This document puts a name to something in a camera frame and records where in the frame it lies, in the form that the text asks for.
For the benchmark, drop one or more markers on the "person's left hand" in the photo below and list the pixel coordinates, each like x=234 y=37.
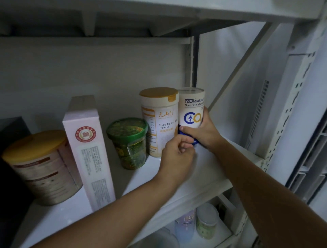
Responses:
x=176 y=161

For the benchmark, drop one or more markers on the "person's right hand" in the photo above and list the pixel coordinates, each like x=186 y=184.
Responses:
x=207 y=134

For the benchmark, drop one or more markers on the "white and blue canister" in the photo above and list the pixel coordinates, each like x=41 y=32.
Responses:
x=190 y=110

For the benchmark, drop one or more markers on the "white striped canister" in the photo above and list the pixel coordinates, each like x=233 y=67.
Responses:
x=159 y=120

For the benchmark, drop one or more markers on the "green canister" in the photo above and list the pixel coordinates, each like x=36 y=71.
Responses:
x=127 y=143

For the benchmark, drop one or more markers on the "pink cherry blossom box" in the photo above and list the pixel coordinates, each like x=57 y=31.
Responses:
x=89 y=151

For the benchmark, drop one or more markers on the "beige ribbed canister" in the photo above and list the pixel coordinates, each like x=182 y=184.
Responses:
x=43 y=166

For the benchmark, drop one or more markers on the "white metal shelving unit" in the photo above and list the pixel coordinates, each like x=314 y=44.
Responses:
x=127 y=15

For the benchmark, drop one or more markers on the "black box yellow print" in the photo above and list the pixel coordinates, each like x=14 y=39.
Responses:
x=13 y=194

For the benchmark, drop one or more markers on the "person's left forearm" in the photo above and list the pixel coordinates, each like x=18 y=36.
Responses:
x=107 y=217

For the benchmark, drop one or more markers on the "person's right forearm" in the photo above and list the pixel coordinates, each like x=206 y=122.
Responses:
x=271 y=194

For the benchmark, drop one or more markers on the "lavender bottle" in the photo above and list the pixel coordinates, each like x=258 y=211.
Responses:
x=185 y=225

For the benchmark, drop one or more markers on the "small green jar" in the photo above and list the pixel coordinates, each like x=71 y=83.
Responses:
x=207 y=220

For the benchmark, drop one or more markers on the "clear plastic container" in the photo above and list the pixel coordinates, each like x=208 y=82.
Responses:
x=161 y=240

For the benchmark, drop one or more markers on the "white standing air conditioner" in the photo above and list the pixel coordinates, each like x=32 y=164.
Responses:
x=314 y=158

